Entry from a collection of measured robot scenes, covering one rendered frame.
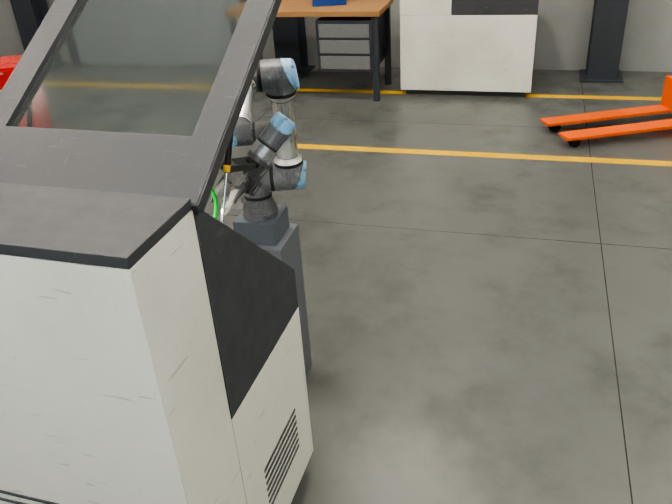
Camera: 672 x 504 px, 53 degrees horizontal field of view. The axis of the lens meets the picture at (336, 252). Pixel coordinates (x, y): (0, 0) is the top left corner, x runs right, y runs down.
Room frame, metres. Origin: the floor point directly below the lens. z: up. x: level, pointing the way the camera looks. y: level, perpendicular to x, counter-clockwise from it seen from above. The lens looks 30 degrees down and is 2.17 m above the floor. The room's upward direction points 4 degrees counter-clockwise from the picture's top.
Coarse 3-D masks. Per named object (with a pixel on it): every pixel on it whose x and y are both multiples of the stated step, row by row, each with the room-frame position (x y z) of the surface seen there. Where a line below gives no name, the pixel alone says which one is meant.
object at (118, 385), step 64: (0, 192) 1.55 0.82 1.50; (64, 192) 1.52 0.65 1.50; (0, 256) 1.28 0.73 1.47; (64, 256) 1.23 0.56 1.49; (128, 256) 1.19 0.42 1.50; (192, 256) 1.41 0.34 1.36; (0, 320) 1.30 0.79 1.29; (64, 320) 1.24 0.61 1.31; (128, 320) 1.19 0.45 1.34; (192, 320) 1.35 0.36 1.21; (0, 384) 1.33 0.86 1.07; (64, 384) 1.26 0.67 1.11; (128, 384) 1.21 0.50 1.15; (192, 384) 1.30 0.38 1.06; (0, 448) 1.36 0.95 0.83; (64, 448) 1.29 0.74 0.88; (128, 448) 1.22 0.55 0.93; (192, 448) 1.25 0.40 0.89
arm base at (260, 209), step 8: (248, 200) 2.49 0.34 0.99; (256, 200) 2.48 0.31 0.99; (264, 200) 2.49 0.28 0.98; (272, 200) 2.52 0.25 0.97; (248, 208) 2.49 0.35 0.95; (256, 208) 2.47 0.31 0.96; (264, 208) 2.49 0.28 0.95; (272, 208) 2.50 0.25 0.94; (248, 216) 2.48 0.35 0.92; (256, 216) 2.46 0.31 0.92; (264, 216) 2.47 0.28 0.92; (272, 216) 2.49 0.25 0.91
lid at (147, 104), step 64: (64, 0) 2.23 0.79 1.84; (128, 0) 2.18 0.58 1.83; (192, 0) 2.11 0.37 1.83; (256, 0) 2.02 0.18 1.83; (64, 64) 1.99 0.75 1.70; (128, 64) 1.93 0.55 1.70; (192, 64) 1.87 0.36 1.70; (256, 64) 1.83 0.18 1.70; (0, 128) 1.80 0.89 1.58; (64, 128) 1.77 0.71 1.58; (128, 128) 1.72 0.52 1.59; (192, 128) 1.67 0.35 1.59; (128, 192) 1.51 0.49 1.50; (192, 192) 1.46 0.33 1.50
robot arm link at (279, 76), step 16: (272, 64) 2.47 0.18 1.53; (288, 64) 2.47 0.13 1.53; (272, 80) 2.45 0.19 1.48; (288, 80) 2.45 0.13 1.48; (272, 96) 2.46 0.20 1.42; (288, 96) 2.46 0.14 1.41; (272, 112) 2.50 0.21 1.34; (288, 112) 2.48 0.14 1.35; (288, 144) 2.49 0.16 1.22; (288, 160) 2.49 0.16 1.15; (304, 160) 2.55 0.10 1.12; (288, 176) 2.48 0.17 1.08; (304, 176) 2.49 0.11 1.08
